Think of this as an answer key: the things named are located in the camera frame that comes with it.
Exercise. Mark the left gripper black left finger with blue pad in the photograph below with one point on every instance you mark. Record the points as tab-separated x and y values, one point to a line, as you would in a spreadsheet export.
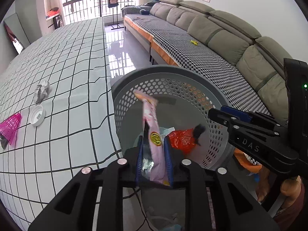
92	196

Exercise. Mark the orange bag on shelf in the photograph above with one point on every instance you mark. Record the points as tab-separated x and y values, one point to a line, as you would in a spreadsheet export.
52	12

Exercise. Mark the grey sectional sofa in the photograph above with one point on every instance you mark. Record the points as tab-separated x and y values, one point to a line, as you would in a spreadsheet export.
258	58

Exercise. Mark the person's hand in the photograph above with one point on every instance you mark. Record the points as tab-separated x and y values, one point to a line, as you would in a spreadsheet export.
290	188

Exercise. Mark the white round jar lid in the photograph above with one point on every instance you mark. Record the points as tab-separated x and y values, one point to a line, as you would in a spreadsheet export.
37	115

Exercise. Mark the magenta plastic mesh cone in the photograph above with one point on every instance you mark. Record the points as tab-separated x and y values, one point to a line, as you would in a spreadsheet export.
9	127

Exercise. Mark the black clothes stand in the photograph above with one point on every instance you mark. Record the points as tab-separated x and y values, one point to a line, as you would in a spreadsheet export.
113	5

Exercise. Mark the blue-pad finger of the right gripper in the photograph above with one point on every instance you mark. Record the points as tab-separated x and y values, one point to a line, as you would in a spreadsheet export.
255	118

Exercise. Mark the pink snack wrapper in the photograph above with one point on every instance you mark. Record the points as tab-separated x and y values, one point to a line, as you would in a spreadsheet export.
153	162

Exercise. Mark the red plastic bag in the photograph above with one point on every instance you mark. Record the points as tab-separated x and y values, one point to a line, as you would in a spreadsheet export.
183	140

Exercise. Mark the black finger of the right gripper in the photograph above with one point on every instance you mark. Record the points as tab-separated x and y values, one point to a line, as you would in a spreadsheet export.
246	129

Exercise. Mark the houndstooth sofa cover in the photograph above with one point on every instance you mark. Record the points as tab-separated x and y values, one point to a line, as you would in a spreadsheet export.
175	46

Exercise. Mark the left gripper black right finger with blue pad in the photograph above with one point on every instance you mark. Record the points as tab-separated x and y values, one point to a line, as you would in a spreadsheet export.
214	201

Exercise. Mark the checkered white tablecloth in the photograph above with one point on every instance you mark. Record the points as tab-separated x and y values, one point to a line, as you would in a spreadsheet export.
79	125

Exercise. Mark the leaning floor mirror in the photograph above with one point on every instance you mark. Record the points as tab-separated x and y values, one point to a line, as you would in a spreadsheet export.
16	33

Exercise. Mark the small yellow toy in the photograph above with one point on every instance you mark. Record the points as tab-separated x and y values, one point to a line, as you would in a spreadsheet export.
194	42

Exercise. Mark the dark grey cloth scrap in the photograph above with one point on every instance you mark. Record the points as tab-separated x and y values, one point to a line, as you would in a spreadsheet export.
4	142

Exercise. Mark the crumpled grey paper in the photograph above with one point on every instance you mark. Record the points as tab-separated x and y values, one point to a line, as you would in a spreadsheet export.
41	92

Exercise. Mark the grey perforated laundry basket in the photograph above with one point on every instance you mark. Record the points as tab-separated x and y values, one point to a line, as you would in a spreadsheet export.
184	100

